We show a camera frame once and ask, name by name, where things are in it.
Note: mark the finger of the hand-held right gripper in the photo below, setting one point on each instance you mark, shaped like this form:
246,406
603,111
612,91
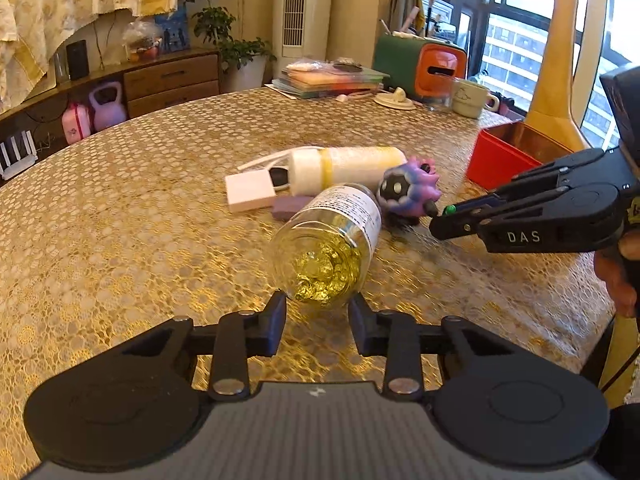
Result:
455,225
575,170

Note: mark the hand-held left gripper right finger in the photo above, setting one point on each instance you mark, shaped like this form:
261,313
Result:
362,327

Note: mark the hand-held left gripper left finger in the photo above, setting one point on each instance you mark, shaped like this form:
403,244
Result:
275,322

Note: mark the purple spiky toy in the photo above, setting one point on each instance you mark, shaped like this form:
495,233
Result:
405,190

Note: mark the red tin box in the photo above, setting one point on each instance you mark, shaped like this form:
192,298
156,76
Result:
495,160

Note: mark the glass bottle of yellow capsules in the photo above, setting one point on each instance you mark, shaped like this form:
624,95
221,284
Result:
330,240

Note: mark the purple eraser block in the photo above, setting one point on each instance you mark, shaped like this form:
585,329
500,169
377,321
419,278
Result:
287,206

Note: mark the foam-wrapped white bottle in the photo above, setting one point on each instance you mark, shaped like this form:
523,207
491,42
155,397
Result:
350,165

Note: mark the small white box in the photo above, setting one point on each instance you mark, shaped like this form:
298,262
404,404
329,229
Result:
247,191

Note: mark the white and black plastic gadget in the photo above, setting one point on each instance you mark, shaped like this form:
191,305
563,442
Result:
279,176

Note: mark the person's right hand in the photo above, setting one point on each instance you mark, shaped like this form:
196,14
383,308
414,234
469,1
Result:
625,280

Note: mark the yellow giraffe statue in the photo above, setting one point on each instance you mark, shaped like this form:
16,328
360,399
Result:
557,85

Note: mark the pale green mug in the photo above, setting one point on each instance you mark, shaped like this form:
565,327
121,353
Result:
470,100

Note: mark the clear drinking glass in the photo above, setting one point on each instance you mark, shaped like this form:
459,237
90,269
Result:
439,97

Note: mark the cream lid with figure knob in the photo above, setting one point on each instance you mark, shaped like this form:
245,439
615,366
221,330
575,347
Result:
395,100

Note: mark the pink pen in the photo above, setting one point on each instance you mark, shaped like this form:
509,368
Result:
357,94

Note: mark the green and orange storage box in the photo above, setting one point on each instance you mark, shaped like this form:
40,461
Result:
400,60

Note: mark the stack of books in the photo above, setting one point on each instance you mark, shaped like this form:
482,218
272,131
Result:
325,77

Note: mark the white tower air conditioner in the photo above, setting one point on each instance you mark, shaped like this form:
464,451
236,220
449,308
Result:
305,10

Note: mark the wooden cabinet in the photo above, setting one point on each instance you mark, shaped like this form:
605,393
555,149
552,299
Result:
170,77

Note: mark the purple kettlebell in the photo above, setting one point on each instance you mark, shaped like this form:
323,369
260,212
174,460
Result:
107,110

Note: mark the white router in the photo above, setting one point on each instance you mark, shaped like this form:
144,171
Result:
17,155

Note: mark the blue picture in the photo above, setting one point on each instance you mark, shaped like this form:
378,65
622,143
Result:
172,32

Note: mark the tall potted plant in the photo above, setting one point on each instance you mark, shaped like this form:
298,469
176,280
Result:
215,20

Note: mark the clear bag of fruit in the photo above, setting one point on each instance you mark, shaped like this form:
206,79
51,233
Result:
142,42

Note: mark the black speaker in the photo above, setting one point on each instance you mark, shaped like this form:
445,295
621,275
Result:
78,60

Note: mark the glass on cabinet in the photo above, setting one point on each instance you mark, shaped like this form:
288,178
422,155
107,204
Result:
61,69

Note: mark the floral cloth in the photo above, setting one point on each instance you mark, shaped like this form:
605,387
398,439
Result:
60,5

